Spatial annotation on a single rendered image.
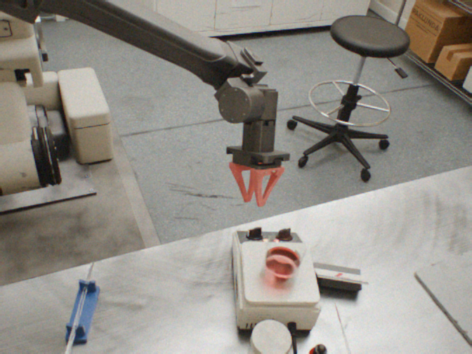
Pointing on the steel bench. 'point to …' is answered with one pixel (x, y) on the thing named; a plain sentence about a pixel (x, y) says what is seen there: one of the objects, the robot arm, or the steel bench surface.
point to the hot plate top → (250, 260)
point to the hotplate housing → (307, 312)
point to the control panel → (250, 239)
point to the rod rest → (81, 335)
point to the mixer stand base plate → (451, 289)
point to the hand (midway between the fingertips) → (254, 199)
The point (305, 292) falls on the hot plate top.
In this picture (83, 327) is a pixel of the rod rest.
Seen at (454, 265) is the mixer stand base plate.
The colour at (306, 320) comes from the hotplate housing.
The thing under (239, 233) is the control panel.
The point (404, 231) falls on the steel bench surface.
